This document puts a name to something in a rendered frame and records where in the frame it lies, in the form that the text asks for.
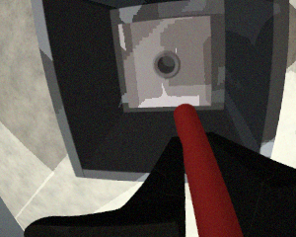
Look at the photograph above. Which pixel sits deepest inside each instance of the red peg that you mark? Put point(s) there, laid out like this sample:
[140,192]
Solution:
[213,210]

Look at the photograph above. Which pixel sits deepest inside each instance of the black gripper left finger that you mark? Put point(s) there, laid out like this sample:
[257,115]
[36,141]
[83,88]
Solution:
[157,209]

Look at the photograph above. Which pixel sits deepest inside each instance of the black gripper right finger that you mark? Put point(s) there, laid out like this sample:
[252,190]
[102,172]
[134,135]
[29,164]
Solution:
[263,191]

